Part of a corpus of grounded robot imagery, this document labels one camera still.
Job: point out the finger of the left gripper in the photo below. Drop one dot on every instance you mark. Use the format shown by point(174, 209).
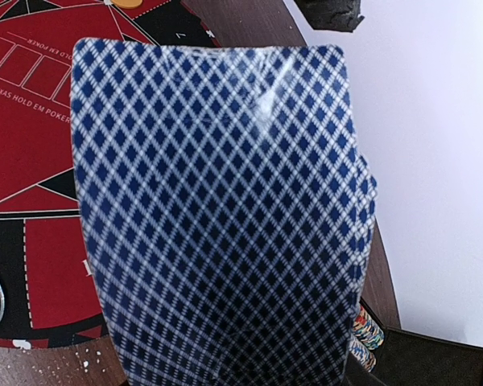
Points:
point(331, 15)

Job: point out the orange big blind button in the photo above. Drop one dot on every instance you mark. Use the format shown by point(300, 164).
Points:
point(126, 4)

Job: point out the round red black poker mat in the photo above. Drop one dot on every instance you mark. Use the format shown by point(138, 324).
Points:
point(50, 297)

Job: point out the back left chip row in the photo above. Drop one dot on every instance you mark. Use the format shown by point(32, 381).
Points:
point(367, 336)

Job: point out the black poker chip case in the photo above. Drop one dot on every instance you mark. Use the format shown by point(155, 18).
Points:
point(407, 358)

